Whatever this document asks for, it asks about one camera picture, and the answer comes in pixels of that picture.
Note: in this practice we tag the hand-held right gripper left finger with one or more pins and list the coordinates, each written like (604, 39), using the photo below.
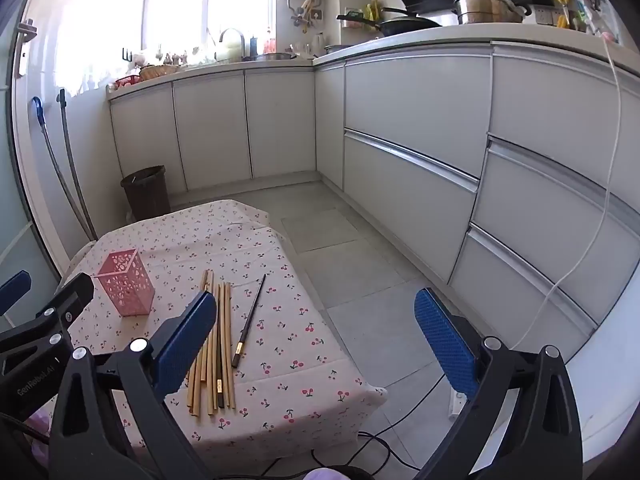
(190, 340)

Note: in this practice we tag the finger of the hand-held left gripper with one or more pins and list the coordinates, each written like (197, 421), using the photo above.
(75, 290)
(15, 290)

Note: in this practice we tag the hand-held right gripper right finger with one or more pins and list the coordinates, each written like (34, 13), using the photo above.
(445, 340)

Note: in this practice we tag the bundle of wooden chopsticks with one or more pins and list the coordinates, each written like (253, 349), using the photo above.
(228, 350)

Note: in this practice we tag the pink perforated utensil holder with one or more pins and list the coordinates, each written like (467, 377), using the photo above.
(125, 290)

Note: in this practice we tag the frosted glass sliding door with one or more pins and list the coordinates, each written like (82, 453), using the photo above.
(20, 240)

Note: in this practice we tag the black chopstick gold band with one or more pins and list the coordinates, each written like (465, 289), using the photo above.
(219, 385)
(248, 320)

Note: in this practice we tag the white power strip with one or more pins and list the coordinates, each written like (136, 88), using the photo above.
(456, 405)

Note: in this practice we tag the cherry print tablecloth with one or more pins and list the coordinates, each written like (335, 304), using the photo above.
(280, 270)

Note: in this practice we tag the brown trash bin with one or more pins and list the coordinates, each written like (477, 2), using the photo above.
(147, 195)

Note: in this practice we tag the lilac clothing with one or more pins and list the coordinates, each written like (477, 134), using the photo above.
(325, 474)

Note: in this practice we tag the black-tipped mop pole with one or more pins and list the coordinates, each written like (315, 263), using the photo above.
(62, 97)

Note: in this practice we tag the red plastic basket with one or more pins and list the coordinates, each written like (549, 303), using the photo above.
(128, 80)

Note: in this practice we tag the wicker basket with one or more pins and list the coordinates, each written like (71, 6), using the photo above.
(157, 72)

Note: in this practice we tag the black hook rack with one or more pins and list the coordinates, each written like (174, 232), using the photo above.
(127, 54)

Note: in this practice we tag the white kitchen cabinets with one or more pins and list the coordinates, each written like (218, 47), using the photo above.
(415, 100)

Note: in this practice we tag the steel basin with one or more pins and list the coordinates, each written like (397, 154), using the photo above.
(274, 57)

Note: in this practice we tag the chrome kitchen faucet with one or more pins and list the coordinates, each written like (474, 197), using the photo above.
(243, 45)

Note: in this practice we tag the dark bottle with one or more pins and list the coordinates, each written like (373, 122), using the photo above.
(254, 46)

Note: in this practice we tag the kitchen window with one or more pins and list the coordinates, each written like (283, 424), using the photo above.
(175, 5)

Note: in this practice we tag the white kitchen countertop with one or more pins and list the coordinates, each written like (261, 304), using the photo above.
(450, 35)

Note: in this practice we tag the red bottle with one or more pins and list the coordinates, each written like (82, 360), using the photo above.
(271, 42)

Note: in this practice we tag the black wok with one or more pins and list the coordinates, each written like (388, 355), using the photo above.
(405, 24)

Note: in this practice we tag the clear glass jug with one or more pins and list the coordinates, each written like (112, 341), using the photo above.
(320, 42)

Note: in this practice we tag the large steel pot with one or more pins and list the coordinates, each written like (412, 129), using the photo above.
(485, 10)

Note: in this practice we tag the hanging kitchen tools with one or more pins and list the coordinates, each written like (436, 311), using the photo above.
(306, 10)

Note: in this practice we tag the wall socket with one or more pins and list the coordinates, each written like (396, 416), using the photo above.
(543, 15)

